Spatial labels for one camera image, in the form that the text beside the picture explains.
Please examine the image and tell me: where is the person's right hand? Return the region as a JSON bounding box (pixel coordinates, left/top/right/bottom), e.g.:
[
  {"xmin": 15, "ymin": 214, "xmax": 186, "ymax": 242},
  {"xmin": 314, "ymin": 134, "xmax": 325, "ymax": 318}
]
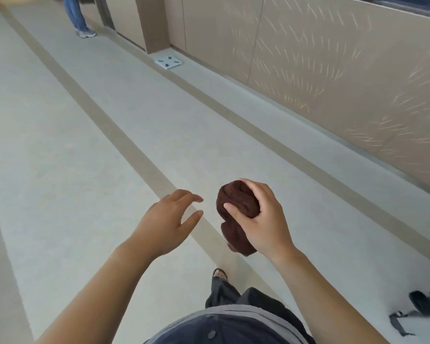
[{"xmin": 223, "ymin": 178, "xmax": 299, "ymax": 265}]

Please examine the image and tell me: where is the person's left hand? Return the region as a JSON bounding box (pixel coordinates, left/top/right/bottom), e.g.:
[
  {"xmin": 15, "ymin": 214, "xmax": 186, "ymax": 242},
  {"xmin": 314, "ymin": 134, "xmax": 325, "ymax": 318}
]
[{"xmin": 127, "ymin": 189, "xmax": 205, "ymax": 264}]

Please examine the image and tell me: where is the dark brown cleaning cloth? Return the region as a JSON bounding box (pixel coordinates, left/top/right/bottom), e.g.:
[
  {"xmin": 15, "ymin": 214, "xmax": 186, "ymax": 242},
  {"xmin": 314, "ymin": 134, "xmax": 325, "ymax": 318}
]
[{"xmin": 216, "ymin": 179, "xmax": 261, "ymax": 258}]

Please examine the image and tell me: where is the person's right forearm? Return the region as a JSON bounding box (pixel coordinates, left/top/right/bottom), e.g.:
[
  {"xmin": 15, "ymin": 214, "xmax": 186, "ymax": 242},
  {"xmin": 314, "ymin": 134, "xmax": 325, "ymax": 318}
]
[{"xmin": 272, "ymin": 248, "xmax": 391, "ymax": 344}]

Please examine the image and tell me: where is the person's left forearm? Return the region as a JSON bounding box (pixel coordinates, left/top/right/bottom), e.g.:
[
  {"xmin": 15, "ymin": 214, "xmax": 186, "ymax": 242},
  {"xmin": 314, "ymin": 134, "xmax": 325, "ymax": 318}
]
[{"xmin": 35, "ymin": 243, "xmax": 158, "ymax": 344}]

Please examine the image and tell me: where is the person's grey shirt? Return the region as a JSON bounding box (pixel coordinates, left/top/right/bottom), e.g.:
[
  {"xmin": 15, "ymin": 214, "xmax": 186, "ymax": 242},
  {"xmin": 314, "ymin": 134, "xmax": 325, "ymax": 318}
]
[{"xmin": 142, "ymin": 305, "xmax": 316, "ymax": 344}]

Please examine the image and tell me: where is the white bathroom scale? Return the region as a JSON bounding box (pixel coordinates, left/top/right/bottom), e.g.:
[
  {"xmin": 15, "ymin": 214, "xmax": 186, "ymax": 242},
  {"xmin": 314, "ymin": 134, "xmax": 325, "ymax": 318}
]
[{"xmin": 154, "ymin": 54, "xmax": 184, "ymax": 71}]

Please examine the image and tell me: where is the dark grey backpack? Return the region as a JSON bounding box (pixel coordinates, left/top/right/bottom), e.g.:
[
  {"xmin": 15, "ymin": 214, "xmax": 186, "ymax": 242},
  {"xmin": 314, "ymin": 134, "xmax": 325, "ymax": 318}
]
[{"xmin": 388, "ymin": 285, "xmax": 430, "ymax": 337}]

